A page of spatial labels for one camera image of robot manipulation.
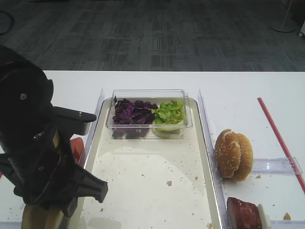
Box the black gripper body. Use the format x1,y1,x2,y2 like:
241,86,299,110
0,124,76,209

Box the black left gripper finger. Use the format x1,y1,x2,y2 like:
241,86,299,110
71,165,108,203

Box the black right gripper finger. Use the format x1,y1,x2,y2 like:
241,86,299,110
57,197,78,217

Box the bun half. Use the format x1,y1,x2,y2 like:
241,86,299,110
21,205,47,229
44,207,63,229

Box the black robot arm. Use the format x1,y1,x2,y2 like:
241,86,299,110
0,46,108,217

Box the upper tomato slice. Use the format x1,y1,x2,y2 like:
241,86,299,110
70,137,84,164

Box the green lettuce leaves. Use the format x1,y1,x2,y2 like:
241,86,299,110
152,100,185,138

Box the sliced meat patties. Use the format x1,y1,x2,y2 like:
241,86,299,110
227,197,263,229

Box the white block beside meat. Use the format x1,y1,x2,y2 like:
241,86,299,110
257,204,272,229

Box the left long clear divider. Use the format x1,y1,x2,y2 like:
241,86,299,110
79,89,105,168

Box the long clear divider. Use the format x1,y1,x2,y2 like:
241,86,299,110
79,89,105,168
197,90,231,229

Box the white metal tray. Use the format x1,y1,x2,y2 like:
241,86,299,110
70,99,221,229

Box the purple cabbage leaves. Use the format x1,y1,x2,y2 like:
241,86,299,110
112,98,158,139

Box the clear plastic container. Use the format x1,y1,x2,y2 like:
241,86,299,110
105,89,193,139

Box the right long clear divider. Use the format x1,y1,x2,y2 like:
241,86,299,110
197,90,231,229

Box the front sesame bun top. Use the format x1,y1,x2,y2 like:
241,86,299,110
215,129,241,178

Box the sesame bun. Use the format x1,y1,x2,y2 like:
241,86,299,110
215,129,241,178
234,134,253,181

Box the rear sesame bun top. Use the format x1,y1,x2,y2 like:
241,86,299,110
234,134,253,181

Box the right red tape strip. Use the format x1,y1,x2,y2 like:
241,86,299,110
257,97,305,192

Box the white floor stand base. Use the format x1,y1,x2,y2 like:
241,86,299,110
270,0,295,33

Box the lower left clear rail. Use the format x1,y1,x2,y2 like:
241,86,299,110
0,221,21,229

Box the clear rail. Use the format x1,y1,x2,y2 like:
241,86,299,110
0,221,21,229
251,157,303,175
271,220,305,229

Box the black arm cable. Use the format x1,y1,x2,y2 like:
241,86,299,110
0,10,15,36

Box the lower right clear rail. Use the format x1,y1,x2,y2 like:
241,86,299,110
271,220,305,229

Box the upper right clear rail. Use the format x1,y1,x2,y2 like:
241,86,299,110
251,157,303,175

